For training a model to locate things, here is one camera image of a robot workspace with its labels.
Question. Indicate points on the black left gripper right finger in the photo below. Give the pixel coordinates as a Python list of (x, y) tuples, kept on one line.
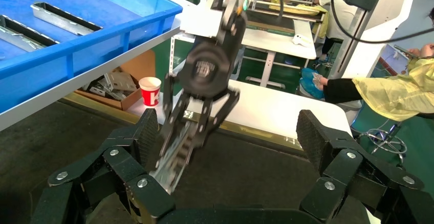
[(346, 168)]

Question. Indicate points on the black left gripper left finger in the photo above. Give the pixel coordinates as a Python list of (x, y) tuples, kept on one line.
[(112, 168)]

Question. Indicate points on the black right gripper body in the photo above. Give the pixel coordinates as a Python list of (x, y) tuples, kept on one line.
[(207, 70)]

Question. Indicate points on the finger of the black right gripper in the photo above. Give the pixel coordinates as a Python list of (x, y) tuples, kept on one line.
[(217, 124), (173, 117)]

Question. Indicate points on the grey metal channel part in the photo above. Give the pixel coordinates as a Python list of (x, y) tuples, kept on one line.
[(57, 21), (20, 41), (169, 171)]

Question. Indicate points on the red and white paper cup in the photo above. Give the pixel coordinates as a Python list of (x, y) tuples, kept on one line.
[(150, 93)]

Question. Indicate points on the white perforated storage rack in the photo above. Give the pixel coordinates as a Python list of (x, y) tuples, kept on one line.
[(171, 59)]

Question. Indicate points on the brown cardboard box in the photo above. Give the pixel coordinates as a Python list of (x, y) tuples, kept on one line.
[(130, 102)]

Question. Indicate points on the chrome base swivel stool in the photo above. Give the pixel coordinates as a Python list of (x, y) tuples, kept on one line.
[(386, 142)]

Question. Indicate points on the pile of grey metal brackets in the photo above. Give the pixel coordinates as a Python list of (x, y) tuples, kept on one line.
[(120, 82)]

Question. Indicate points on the dark felt mat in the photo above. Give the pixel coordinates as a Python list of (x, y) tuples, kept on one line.
[(51, 137)]

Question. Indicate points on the dark workbench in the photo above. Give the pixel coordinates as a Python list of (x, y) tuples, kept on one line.
[(268, 21)]

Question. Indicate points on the seated person in yellow coat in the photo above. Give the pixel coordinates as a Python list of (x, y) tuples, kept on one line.
[(393, 93)]

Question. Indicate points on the white metal shelf rack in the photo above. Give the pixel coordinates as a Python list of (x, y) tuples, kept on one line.
[(51, 97)]

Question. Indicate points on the white handheld gadget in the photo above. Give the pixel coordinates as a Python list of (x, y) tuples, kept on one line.
[(301, 40)]

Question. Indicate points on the blue plastic tray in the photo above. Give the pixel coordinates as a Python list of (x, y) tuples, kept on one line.
[(101, 46)]

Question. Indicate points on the yellow cloth on workbench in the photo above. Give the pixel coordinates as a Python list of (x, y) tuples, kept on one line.
[(295, 8)]

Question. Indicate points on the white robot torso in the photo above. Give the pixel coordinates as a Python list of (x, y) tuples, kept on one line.
[(376, 56)]

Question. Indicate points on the dark smartphone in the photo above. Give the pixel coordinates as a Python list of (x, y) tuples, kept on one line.
[(407, 51)]

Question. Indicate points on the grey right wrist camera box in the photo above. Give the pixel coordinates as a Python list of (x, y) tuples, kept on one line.
[(200, 22)]

